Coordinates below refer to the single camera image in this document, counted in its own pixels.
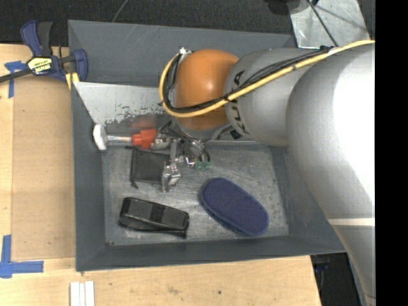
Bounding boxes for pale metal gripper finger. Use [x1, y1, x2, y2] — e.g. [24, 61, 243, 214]
[161, 166, 173, 193]
[171, 163, 182, 187]

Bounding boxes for black stapler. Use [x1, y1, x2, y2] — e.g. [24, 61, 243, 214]
[118, 196, 191, 239]

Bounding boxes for blue oval sponge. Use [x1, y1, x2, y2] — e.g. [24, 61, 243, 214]
[198, 177, 270, 238]

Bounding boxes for grey metal bin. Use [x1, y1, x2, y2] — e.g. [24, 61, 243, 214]
[67, 19, 347, 272]

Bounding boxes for pale wood flat board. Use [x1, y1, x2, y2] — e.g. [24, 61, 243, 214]
[11, 75, 77, 262]

